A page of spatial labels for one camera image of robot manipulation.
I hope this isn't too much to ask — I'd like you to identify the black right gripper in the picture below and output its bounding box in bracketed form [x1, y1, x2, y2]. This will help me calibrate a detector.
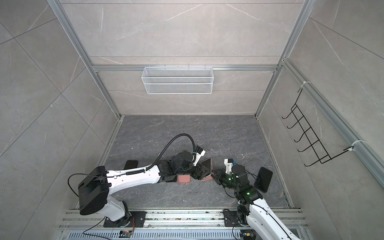
[210, 168, 241, 193]

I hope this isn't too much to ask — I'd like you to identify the black phone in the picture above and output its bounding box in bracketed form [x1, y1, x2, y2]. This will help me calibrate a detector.
[201, 159, 213, 181]

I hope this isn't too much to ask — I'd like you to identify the pink phone case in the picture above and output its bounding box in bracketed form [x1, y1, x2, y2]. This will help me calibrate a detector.
[177, 175, 192, 184]

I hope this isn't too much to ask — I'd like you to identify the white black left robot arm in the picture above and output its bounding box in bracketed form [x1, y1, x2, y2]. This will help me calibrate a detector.
[78, 150, 212, 228]

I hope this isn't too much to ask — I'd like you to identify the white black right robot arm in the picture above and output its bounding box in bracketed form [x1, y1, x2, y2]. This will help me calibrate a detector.
[212, 165, 298, 240]

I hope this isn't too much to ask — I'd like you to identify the black pad right side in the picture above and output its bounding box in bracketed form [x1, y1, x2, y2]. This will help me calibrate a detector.
[254, 167, 273, 193]

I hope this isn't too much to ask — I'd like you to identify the black pad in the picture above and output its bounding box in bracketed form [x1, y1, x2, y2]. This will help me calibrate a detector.
[254, 167, 273, 193]
[124, 160, 138, 170]

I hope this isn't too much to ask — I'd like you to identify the small circuit board right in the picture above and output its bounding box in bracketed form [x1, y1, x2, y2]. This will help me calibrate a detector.
[240, 230, 257, 240]

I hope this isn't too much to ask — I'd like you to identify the small circuit board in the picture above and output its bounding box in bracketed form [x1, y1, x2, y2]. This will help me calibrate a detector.
[119, 230, 134, 238]
[240, 230, 257, 240]

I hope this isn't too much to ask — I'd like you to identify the black pad left side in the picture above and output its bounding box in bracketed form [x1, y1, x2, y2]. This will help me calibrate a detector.
[124, 160, 138, 170]

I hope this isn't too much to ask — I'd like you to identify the small circuit board left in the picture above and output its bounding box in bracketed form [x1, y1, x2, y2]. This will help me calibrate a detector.
[119, 230, 134, 238]

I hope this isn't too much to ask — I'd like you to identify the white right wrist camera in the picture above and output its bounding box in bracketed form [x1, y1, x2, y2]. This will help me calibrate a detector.
[224, 159, 237, 175]

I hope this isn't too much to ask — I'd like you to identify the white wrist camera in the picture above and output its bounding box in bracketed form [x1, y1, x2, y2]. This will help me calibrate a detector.
[192, 145, 206, 166]
[224, 159, 237, 175]

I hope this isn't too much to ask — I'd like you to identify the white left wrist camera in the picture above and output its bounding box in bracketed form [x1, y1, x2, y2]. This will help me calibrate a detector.
[192, 145, 206, 166]

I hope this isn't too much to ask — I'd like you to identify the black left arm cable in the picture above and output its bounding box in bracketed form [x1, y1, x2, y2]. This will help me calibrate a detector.
[145, 133, 196, 172]

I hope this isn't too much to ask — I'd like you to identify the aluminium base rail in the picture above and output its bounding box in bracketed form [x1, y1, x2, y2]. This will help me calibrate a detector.
[58, 209, 313, 240]

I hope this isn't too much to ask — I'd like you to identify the white wire mesh basket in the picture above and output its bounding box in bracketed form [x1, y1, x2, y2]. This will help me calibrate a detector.
[142, 67, 214, 95]

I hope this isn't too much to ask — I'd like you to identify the black wire hook rack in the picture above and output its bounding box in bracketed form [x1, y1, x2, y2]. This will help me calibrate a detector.
[281, 89, 355, 168]

